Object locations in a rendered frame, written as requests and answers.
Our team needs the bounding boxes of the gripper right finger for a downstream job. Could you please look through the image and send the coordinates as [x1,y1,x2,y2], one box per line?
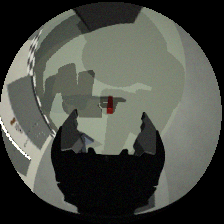
[133,112,165,186]

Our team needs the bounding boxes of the red rectangular bar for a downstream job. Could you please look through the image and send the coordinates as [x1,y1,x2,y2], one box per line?
[107,96,113,114]

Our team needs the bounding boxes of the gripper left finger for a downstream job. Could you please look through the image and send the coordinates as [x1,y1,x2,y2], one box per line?
[51,109,84,182]

